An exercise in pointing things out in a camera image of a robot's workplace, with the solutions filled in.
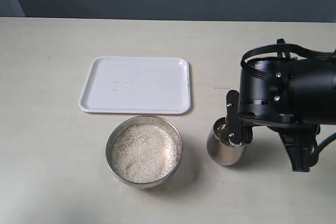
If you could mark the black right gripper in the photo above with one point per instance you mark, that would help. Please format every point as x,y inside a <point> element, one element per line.
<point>263,99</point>

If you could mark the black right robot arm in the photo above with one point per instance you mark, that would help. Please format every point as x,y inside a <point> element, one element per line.
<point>311,85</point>

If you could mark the small steel cup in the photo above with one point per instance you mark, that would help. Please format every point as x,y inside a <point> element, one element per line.
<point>218,145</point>

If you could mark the wide steel rice bowl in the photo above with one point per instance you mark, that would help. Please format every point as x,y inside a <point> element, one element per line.
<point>151,120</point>

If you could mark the white rice in bowl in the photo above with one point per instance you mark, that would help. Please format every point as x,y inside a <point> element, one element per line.
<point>144,153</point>

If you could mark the white rectangular plastic tray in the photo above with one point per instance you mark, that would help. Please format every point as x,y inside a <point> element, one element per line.
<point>137,85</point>

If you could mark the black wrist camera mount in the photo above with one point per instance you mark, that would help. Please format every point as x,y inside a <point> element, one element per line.
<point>299,144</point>

